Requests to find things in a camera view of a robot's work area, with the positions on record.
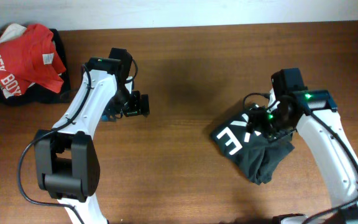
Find dark green t-shirt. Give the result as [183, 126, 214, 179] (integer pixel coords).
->
[209, 105, 295, 185]

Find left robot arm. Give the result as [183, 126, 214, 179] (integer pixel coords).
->
[34, 48, 150, 223]

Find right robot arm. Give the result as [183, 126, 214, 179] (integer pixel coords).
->
[249, 68, 358, 223]

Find red printed t-shirt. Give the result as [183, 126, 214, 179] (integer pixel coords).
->
[0, 24, 66, 98]

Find white folded garment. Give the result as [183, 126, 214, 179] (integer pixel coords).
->
[0, 23, 27, 65]

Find black folded garment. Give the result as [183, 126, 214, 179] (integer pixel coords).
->
[0, 29, 71, 106]

